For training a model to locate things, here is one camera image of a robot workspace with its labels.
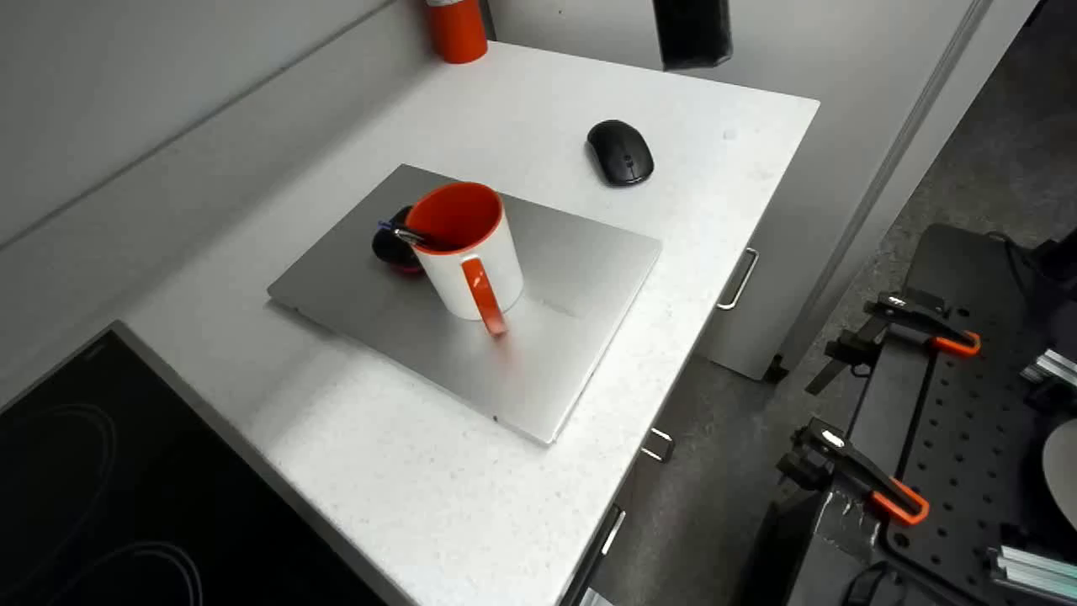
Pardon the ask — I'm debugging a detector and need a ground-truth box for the white and orange mug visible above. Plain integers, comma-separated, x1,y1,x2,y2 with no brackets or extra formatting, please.
403,181,523,335

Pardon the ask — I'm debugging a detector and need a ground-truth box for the lower orange-handled clamp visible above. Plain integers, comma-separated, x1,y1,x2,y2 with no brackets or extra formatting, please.
778,418,934,529

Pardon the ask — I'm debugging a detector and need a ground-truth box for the silver cabinet handle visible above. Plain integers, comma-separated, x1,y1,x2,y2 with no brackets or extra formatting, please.
718,246,761,313

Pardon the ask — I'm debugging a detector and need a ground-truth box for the orange cylindrical container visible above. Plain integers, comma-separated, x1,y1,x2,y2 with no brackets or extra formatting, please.
423,0,488,63

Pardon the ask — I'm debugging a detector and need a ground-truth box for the silver closed laptop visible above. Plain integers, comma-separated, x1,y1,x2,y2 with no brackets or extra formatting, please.
268,164,661,445

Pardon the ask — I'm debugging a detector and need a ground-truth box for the black cylindrical object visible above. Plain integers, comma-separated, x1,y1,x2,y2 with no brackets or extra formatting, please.
654,0,732,68

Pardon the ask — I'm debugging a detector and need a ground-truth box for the orange-handled clamp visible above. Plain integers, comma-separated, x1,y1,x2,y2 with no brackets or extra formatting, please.
807,288,983,393
778,418,934,529

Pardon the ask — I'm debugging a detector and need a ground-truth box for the upper orange-handled clamp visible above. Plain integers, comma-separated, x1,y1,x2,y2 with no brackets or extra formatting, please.
807,288,983,393

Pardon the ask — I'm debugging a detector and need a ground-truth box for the black perforated robot table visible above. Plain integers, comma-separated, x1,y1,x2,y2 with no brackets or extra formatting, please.
741,224,1077,606

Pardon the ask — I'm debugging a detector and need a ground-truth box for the black computer mouse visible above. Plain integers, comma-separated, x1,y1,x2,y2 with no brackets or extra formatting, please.
585,117,654,189

